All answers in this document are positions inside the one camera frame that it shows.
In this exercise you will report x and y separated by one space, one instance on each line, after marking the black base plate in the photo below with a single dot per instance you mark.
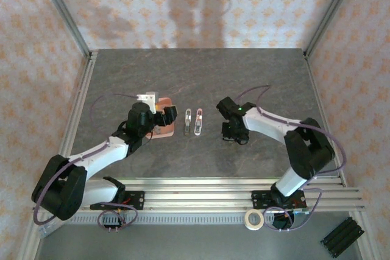
135 200
259 200

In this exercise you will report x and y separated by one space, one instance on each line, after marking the right aluminium side rail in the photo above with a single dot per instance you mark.
323 114

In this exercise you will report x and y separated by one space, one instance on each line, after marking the grey staple strip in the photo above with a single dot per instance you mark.
157 131

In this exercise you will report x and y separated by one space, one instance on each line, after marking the right aluminium frame post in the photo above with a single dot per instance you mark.
332 10

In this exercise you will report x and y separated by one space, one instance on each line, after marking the left aluminium frame post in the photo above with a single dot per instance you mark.
61 10

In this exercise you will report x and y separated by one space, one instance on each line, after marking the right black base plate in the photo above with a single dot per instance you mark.
259 200

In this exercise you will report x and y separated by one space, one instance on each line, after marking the white tape roll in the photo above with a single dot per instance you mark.
246 219

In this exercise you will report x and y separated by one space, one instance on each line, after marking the small metal clip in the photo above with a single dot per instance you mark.
198 121

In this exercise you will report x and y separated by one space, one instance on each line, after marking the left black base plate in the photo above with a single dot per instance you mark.
135 200

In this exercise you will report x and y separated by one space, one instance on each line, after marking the black extrusion piece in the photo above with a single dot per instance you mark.
342 238

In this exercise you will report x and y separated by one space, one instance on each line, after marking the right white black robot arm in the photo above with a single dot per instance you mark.
268 123

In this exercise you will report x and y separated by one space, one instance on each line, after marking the left aluminium side rail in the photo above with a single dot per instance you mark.
82 95

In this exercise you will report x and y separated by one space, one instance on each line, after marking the aluminium side rail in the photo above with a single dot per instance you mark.
82 95
323 114

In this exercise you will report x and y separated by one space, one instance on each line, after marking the aluminium frame post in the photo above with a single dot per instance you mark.
61 10
332 10

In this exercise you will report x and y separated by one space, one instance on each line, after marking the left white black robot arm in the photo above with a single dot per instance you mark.
103 153

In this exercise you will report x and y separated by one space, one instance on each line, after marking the pink plastic tray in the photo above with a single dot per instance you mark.
167 132

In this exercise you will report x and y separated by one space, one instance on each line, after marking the aluminium mounting rail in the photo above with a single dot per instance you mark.
195 196

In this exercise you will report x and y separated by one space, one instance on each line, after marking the grey metal stapler part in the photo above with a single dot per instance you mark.
188 121

